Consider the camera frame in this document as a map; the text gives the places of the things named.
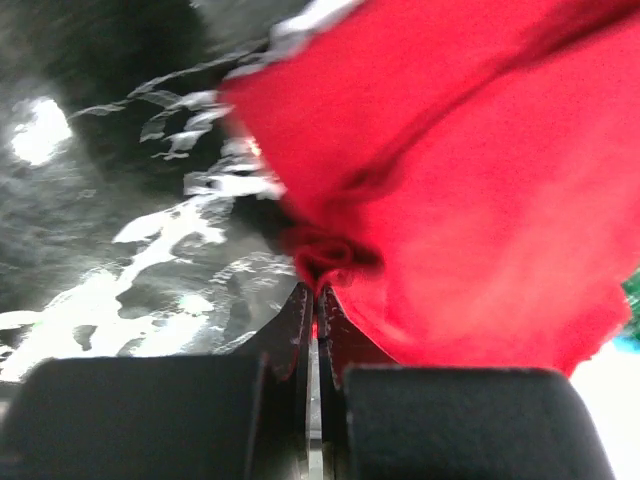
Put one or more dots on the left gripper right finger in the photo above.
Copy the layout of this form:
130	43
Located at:
382	420

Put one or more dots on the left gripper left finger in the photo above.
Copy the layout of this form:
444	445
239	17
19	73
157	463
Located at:
235	415

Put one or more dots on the green plastic bin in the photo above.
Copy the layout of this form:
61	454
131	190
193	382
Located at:
628	339

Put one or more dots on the red t shirt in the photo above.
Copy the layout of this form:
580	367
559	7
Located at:
466	173

